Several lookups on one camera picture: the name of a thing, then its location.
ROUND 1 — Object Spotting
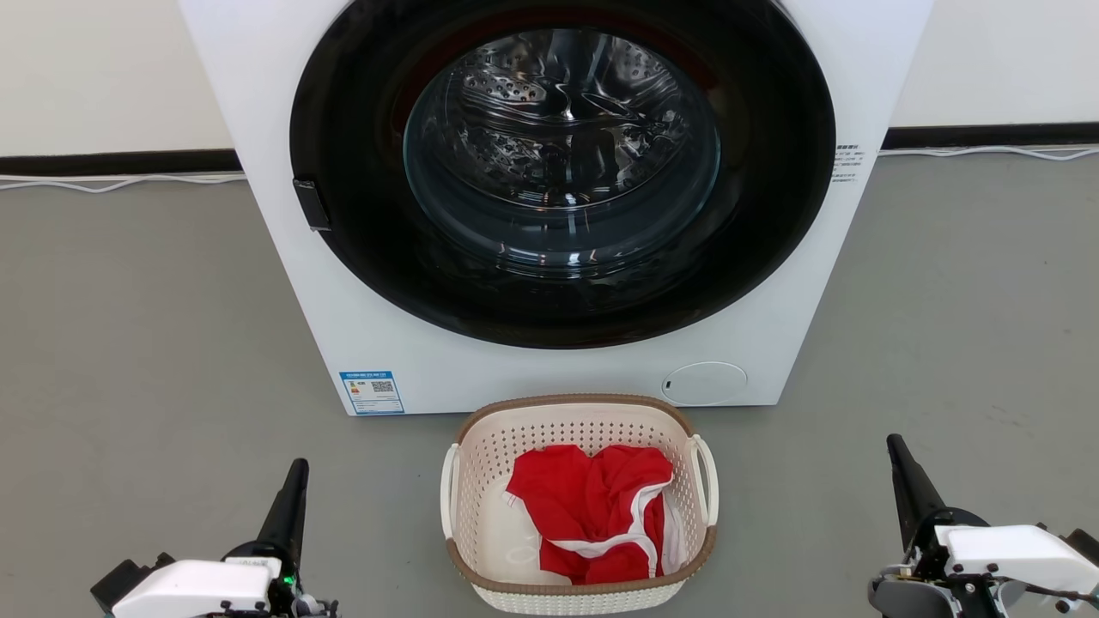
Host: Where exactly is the white floor cable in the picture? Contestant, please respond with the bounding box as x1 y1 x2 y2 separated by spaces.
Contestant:
879 144 1099 162
0 173 247 193

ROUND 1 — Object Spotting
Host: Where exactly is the black washer door handle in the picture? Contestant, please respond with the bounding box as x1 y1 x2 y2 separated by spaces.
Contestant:
293 178 331 232

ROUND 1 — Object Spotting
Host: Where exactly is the steel washer drum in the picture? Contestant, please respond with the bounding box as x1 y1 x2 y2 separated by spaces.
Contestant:
429 33 696 211

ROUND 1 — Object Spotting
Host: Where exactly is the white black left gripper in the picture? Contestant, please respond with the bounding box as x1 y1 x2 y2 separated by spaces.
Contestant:
90 458 310 618

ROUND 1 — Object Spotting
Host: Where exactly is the blue energy label sticker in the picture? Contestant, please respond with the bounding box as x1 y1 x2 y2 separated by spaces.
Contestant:
339 370 405 415

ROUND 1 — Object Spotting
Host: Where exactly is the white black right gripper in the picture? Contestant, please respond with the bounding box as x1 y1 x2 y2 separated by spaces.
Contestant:
887 434 1099 618

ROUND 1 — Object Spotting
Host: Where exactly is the white front-load washing machine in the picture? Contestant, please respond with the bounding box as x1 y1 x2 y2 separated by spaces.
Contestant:
178 0 934 417

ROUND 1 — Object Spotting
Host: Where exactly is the white perforated laundry basket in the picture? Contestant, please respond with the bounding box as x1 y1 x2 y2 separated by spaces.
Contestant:
440 394 720 615

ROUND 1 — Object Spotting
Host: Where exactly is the red garment with white trim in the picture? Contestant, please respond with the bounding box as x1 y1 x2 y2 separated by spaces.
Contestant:
506 444 688 586

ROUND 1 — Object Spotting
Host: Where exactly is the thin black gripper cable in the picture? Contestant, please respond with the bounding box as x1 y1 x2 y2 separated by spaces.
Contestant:
1000 578 1099 603

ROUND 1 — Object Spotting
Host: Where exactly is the small printed text label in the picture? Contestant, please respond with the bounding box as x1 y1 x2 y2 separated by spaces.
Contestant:
831 143 866 184

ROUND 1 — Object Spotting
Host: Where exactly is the round white filter cover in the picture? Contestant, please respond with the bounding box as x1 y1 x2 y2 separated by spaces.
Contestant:
661 361 749 407

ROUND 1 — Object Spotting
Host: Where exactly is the round black washer door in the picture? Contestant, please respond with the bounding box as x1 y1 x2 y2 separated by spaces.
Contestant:
289 0 836 349

